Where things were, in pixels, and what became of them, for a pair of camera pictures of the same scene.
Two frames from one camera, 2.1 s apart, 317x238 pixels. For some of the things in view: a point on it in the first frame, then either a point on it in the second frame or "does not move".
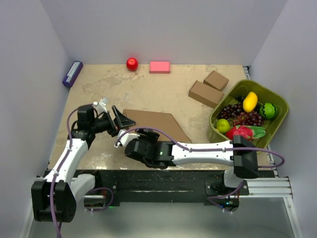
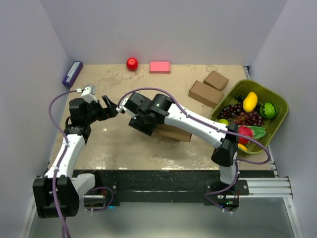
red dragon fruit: [249, 132] does not move
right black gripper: [152, 135] → [136, 123]
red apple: [132, 64] does not move
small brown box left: [206, 94] does not move
